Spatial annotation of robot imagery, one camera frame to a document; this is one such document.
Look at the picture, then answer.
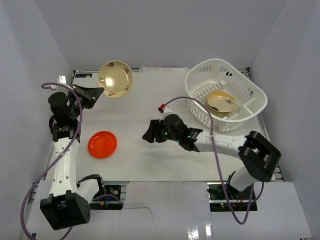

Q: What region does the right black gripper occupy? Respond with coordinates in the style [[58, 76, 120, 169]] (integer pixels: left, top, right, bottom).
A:
[[142, 119, 181, 143]]

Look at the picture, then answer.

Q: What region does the cream round flower plate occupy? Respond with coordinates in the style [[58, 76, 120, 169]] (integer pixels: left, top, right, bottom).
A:
[[97, 60, 133, 99]]

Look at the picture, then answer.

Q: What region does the orange round plate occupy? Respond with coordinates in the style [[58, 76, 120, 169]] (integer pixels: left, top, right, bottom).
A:
[[87, 131, 118, 159]]

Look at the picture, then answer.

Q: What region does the cream round plate black mound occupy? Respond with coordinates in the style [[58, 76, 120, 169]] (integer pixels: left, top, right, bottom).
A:
[[205, 89, 237, 116]]

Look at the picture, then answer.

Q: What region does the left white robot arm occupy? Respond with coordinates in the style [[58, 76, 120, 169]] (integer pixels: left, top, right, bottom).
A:
[[40, 85, 106, 231]]

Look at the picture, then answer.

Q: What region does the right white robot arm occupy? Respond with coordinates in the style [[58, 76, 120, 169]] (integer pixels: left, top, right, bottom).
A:
[[142, 114, 282, 200]]

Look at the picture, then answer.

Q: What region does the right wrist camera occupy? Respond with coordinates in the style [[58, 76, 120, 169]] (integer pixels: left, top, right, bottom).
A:
[[158, 104, 173, 115]]

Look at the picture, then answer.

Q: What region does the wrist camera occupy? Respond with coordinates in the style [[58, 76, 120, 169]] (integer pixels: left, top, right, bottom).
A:
[[158, 104, 173, 115], [57, 75, 67, 85]]

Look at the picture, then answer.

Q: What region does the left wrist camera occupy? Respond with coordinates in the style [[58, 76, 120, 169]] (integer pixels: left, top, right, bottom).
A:
[[57, 75, 67, 85]]

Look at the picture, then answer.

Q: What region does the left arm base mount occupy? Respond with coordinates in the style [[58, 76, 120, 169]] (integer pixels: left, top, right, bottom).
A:
[[89, 184, 126, 211]]

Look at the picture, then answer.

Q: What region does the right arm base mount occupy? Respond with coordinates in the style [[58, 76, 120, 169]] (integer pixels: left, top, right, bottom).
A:
[[207, 183, 251, 213]]

